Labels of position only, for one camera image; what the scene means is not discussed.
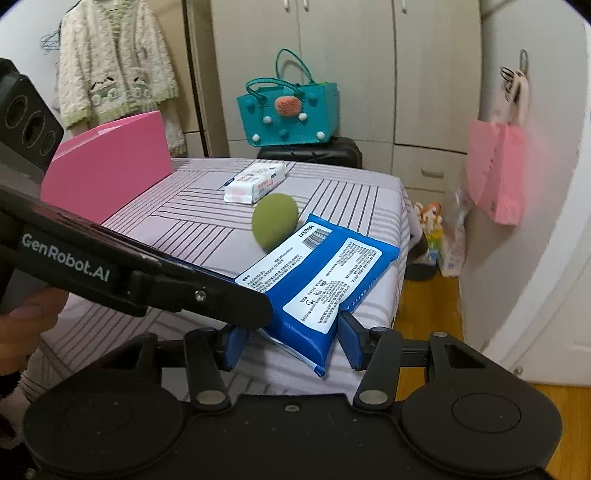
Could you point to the green yellow packet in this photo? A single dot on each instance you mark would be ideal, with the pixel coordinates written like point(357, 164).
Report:
point(434, 247)

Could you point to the black suitcase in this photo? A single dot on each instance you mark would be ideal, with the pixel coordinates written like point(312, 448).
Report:
point(333, 152)

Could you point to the metal wall hook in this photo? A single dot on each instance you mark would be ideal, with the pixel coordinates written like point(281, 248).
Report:
point(523, 60)

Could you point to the teal felt handbag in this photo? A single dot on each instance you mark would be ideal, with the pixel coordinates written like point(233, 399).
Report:
point(295, 124)

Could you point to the black round object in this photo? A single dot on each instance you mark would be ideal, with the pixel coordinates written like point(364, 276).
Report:
point(420, 270)

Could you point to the blue wet wipes packet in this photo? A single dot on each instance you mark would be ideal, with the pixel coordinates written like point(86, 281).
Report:
point(318, 277)

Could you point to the white tissue packet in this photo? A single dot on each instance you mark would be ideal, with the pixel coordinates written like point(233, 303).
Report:
point(251, 184)

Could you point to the clear plastic bag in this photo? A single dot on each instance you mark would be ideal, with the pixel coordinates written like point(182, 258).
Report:
point(455, 235)

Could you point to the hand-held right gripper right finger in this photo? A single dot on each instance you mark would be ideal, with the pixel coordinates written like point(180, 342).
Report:
point(353, 339)

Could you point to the pink storage box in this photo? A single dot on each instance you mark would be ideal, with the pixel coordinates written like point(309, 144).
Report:
point(106, 166)

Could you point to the pink paper bag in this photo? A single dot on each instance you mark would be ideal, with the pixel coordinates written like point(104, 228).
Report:
point(494, 184)

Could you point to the cream knitted cardigan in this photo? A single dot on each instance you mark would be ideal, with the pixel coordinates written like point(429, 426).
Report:
point(115, 55)

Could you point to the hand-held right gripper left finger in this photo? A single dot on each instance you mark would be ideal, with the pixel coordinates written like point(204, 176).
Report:
point(233, 348)

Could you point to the beige wardrobe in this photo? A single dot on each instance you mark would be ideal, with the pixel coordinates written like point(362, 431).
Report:
point(360, 55)

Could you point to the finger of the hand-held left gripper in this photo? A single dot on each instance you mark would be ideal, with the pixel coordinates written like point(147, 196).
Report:
point(157, 256)
point(207, 300)

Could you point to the white door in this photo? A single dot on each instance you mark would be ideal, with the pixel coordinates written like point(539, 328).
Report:
point(563, 277)

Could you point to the green ball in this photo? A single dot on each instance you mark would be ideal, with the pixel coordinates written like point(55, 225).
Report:
point(272, 221)

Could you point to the orange white plush toy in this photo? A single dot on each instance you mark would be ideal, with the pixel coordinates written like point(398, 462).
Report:
point(427, 214)

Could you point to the person's left hand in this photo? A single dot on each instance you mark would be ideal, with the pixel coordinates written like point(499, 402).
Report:
point(27, 337)

